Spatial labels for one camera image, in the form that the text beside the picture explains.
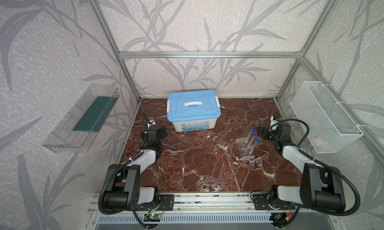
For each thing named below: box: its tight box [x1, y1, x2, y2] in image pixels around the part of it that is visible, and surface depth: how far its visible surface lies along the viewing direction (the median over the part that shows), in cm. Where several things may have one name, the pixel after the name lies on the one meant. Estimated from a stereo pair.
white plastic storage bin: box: [171, 118, 218, 133], surface depth 97 cm
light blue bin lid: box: [166, 90, 221, 123], surface depth 94 cm
